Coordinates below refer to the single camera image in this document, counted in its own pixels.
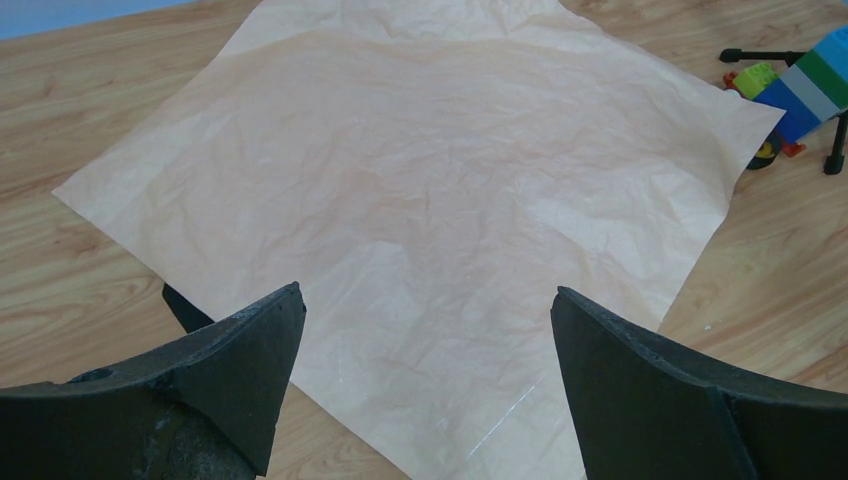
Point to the brown kraft wrapping paper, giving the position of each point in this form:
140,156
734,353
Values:
430,172

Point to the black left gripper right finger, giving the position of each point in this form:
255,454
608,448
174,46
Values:
647,407

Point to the multicolour toy brick stack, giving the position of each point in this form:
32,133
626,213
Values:
795,93

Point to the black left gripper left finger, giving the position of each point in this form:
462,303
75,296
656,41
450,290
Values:
204,406

